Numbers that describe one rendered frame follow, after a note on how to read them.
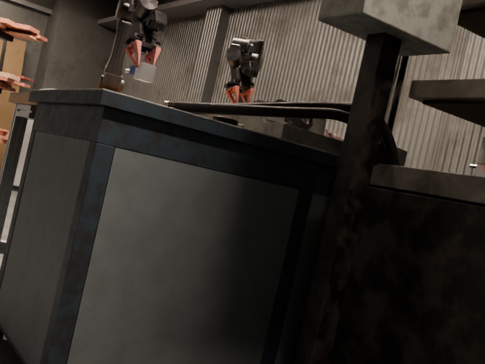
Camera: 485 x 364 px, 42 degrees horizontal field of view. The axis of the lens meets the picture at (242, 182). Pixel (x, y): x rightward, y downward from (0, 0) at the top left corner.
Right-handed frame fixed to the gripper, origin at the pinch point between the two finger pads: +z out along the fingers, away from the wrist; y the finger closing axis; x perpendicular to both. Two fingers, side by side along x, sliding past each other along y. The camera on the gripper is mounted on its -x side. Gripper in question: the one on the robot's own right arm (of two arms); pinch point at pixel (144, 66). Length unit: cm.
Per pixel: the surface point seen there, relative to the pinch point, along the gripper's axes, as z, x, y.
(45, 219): 49, 16, -26
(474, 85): 36, -83, 39
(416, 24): 27, -83, 15
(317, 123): 16, -22, 55
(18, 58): -381, 568, 228
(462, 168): -14, 13, 237
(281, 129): 25.5, -25.4, 31.1
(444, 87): 32, -75, 41
